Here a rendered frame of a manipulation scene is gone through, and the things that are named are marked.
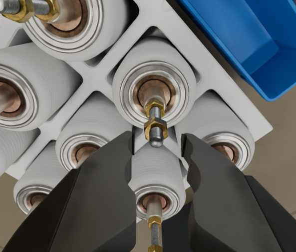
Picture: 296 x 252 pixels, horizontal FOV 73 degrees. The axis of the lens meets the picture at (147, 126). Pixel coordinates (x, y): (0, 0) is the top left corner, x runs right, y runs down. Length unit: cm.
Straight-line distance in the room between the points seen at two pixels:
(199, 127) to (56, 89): 18
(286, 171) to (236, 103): 43
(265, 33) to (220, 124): 30
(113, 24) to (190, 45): 11
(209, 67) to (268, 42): 24
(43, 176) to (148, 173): 15
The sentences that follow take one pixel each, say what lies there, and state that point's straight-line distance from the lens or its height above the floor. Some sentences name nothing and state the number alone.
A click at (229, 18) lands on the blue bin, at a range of 48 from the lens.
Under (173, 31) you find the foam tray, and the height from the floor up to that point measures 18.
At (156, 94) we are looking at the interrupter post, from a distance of 19.
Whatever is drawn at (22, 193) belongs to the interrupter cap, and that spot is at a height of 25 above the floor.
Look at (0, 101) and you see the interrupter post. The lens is 25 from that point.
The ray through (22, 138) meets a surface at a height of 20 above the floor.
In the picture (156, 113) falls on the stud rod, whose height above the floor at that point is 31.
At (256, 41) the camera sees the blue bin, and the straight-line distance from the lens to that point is 51.
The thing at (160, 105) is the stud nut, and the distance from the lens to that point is 18.
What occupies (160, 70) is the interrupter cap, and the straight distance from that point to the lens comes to 21.
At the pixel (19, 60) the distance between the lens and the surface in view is 26.
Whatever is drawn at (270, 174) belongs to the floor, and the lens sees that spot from 71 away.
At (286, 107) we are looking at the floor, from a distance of 60.
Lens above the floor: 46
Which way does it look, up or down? 62 degrees down
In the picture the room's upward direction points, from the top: 179 degrees counter-clockwise
